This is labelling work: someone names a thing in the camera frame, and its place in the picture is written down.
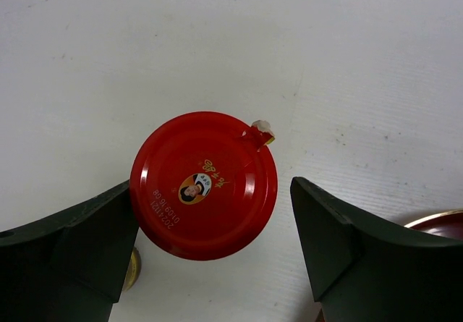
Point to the red round tray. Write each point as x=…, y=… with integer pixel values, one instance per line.
x=447, y=224

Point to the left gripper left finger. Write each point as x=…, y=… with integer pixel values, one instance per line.
x=71, y=265

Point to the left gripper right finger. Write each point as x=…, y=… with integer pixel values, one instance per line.
x=365, y=268

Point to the red lid sauce jar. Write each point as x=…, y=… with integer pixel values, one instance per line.
x=204, y=184

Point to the small yellow liquid bottle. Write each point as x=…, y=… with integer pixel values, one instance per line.
x=133, y=270

